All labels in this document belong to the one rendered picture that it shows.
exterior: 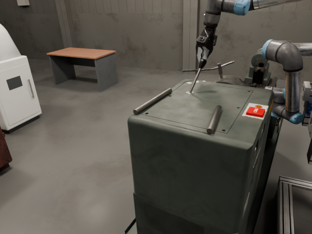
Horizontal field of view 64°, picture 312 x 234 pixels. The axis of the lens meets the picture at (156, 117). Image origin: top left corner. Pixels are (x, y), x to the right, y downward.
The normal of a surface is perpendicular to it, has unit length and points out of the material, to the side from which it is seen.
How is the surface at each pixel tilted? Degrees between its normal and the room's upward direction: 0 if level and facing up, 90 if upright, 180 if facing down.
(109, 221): 0
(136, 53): 90
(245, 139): 0
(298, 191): 0
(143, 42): 90
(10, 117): 90
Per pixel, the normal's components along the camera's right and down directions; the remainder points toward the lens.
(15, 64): 0.90, 0.16
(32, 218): -0.04, -0.90
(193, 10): -0.40, 0.42
